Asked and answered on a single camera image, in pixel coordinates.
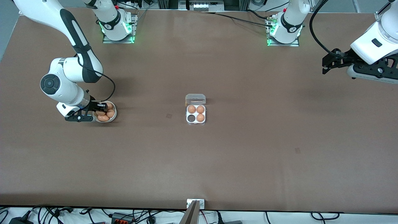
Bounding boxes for clear plastic egg carton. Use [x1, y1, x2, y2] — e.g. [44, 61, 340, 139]
[185, 94, 206, 125]

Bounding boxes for black box orange connectors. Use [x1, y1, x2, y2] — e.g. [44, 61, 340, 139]
[111, 212, 136, 224]

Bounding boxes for white round bowl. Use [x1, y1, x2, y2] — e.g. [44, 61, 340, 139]
[93, 101, 118, 123]

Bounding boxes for grey power strip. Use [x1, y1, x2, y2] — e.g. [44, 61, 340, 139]
[179, 0, 225, 12]

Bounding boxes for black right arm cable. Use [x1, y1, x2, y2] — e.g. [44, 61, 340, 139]
[75, 53, 116, 104]

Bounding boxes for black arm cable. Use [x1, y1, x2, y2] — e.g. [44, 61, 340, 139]
[75, 53, 116, 104]
[309, 0, 341, 56]

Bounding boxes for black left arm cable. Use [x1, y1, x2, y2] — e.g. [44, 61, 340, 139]
[309, 0, 341, 56]

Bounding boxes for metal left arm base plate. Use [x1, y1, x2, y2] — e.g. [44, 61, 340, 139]
[266, 16, 300, 47]

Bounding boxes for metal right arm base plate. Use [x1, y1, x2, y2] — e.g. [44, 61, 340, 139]
[103, 14, 136, 44]

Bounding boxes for thick black cable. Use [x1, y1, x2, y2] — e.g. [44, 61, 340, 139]
[247, 9, 269, 20]

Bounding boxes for thin black cable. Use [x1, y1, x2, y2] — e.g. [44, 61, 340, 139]
[202, 12, 271, 28]

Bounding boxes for small metal bracket plate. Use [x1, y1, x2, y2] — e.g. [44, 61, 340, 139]
[187, 199, 205, 209]

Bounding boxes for aluminium camera beam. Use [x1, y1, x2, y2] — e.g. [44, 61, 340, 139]
[180, 200, 200, 224]

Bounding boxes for looped black cable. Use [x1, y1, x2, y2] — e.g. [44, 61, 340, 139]
[311, 212, 340, 220]

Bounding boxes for black plug with cable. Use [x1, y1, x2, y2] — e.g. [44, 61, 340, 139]
[215, 212, 243, 224]

